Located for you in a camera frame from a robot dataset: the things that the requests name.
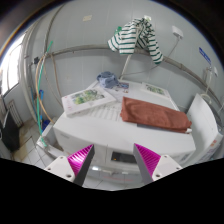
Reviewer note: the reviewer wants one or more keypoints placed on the blue wall sign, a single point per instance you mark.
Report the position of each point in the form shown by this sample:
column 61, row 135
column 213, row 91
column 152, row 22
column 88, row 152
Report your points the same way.
column 205, row 55

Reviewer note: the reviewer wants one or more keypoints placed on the white printed paper sheet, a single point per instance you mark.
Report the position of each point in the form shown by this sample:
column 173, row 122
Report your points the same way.
column 106, row 113

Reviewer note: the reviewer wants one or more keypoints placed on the blue-grey crumpled cloth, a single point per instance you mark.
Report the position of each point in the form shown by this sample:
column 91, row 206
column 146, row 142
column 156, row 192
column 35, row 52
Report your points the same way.
column 107, row 80

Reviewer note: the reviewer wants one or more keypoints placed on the black bin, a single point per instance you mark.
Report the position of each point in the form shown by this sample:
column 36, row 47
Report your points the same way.
column 9, row 131

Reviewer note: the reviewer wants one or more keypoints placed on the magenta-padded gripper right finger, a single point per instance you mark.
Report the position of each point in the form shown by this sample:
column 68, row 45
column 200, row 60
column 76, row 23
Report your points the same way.
column 150, row 160

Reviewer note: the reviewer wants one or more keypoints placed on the white top-load washing machine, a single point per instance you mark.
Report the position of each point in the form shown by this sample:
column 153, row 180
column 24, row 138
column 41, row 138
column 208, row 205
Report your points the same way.
column 203, row 126

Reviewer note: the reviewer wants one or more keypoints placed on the white front-load washing machine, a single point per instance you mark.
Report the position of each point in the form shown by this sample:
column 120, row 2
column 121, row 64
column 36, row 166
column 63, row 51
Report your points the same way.
column 100, row 136

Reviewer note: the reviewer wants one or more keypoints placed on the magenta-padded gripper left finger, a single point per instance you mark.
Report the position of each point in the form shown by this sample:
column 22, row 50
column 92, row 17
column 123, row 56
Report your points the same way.
column 78, row 161

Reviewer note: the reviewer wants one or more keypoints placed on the brown towel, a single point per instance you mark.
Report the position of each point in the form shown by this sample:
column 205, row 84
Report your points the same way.
column 150, row 115

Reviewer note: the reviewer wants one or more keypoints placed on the white leaning pole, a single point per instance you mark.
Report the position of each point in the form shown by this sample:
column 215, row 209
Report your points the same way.
column 125, row 68

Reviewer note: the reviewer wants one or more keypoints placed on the leaflet with colour pictures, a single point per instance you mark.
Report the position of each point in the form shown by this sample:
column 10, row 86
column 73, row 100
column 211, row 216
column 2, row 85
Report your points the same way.
column 121, row 90

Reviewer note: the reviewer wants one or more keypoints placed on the green white striped shirt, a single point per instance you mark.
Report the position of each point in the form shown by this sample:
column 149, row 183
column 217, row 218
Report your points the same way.
column 128, row 40

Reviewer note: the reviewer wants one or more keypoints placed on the grey horizontal wall pipe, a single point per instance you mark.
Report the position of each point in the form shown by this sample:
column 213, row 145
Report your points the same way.
column 83, row 48

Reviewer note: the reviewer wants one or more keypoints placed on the small white wall socket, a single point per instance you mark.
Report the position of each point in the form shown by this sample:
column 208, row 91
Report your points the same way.
column 215, row 71

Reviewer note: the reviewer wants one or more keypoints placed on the large white picture book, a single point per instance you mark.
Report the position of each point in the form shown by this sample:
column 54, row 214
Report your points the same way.
column 83, row 100

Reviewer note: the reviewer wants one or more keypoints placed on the small white picture booklet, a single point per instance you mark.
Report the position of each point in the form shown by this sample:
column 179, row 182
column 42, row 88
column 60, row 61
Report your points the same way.
column 154, row 89

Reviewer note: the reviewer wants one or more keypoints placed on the window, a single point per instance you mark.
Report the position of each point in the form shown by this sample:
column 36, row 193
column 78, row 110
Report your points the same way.
column 13, row 70

